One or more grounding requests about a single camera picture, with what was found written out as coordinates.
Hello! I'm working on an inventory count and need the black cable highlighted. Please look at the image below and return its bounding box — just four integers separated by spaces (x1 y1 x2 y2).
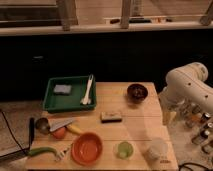
0 109 30 163
178 161 211 171

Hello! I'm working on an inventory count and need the red bowl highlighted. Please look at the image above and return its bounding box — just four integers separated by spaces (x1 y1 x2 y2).
71 132 103 166

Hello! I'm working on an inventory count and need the spice bottle rack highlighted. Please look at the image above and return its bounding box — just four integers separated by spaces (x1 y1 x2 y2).
185 106 213 154

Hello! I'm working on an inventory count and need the brown chalkboard eraser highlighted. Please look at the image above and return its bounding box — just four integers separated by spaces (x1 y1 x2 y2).
100 112 122 123

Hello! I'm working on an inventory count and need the black cable left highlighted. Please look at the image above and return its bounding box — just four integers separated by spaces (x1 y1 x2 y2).
0 109 30 163

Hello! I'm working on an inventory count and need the green cup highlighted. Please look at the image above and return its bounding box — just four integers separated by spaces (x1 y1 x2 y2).
116 141 134 159

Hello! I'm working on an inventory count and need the grey sponge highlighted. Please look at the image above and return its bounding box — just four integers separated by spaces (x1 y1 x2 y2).
53 85 72 94

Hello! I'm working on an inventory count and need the black cable right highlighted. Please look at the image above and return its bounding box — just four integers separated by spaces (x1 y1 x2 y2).
178 161 211 171

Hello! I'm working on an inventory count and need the green plastic tray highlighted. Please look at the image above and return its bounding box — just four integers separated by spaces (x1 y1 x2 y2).
43 75 96 113

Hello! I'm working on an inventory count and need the metal ladle black handle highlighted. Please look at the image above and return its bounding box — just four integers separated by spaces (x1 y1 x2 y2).
29 118 50 145

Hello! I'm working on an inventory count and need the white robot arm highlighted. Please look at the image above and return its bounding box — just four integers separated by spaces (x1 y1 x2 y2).
158 62 213 125

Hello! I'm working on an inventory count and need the silver knife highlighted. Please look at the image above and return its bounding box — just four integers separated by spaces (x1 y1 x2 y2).
50 118 74 132

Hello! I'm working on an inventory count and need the orange tomato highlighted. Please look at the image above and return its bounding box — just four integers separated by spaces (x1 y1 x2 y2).
52 127 66 139

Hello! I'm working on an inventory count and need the yellow banana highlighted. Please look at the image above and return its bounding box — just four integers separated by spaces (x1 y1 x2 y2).
67 124 83 135

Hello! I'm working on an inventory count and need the dark brown bowl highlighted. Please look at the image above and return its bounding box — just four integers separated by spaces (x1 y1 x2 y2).
127 83 148 102

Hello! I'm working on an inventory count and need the white cup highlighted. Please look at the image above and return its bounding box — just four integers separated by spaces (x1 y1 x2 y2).
147 138 168 160

